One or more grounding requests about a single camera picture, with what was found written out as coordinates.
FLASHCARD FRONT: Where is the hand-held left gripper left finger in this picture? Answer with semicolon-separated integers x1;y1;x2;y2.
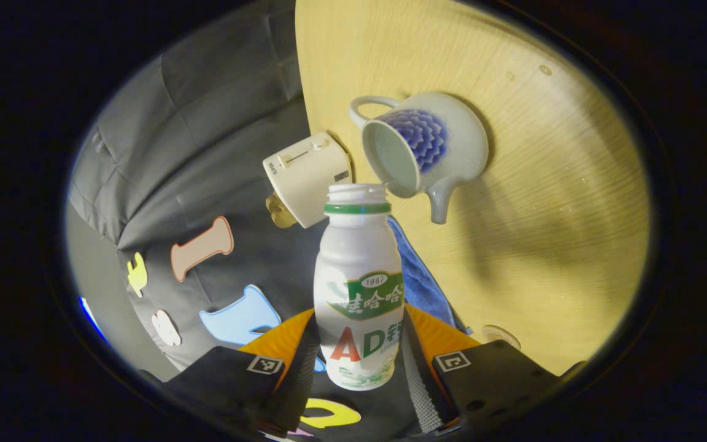
163;308;322;432

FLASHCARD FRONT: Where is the white toaster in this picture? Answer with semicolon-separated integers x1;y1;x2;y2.
263;132;353;229

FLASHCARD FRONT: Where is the blue towel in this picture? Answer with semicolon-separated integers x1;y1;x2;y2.
387;216;468;333

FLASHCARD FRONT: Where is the white blue-patterned teacup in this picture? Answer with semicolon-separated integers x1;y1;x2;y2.
349;92;489;225

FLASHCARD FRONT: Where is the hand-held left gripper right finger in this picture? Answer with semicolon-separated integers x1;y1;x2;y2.
402;303;560;437

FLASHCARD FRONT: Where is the white water bottle green label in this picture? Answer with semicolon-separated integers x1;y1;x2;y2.
314;183;404;392

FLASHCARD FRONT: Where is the round brown coaster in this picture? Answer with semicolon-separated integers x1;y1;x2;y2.
482;325;522;351

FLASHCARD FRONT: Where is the brown bread slice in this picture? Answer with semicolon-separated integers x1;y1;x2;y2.
266;192;298;229

